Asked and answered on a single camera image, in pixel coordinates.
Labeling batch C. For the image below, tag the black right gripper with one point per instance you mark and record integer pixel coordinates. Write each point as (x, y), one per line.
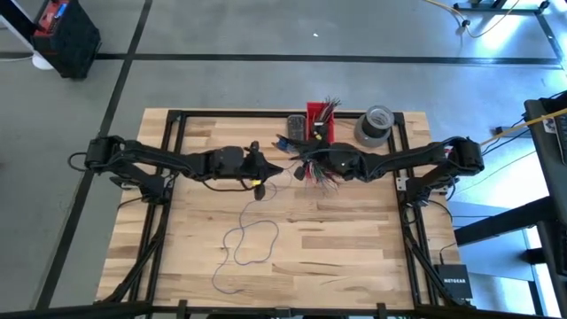
(343, 166)

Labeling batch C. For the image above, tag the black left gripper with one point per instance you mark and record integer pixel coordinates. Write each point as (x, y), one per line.
(228, 161)

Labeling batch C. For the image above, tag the small blue object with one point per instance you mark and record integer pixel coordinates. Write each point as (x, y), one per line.
(278, 138)

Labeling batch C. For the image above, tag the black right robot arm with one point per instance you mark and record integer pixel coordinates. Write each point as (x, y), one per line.
(412, 159)

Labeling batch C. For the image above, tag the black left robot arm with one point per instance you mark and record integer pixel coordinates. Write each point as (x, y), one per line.
(155, 157)

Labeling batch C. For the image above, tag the clear plastic case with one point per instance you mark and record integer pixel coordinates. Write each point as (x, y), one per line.
(296, 127)

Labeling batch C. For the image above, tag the black block with white labels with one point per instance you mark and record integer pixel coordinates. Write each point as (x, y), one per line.
(320, 129)

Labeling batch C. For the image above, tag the red plastic bin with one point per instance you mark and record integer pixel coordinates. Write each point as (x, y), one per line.
(311, 111)

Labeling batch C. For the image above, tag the grey tape roll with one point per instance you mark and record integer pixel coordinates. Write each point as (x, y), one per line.
(367, 141)

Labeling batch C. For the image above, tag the black tape roll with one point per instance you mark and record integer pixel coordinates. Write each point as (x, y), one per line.
(370, 126)

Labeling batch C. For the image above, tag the black Netgear router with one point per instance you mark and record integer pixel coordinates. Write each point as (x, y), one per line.
(454, 281)

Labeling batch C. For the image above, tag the black crate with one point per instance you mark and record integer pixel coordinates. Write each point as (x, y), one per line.
(75, 49)

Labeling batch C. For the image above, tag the black desk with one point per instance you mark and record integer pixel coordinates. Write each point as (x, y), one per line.
(549, 177)

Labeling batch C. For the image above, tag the red box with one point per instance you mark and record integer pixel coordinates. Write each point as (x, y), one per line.
(51, 17)

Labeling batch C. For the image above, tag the black aluminium table frame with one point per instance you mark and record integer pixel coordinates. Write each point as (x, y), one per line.
(243, 114)

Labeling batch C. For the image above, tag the white post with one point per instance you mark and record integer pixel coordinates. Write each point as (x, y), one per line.
(42, 62)

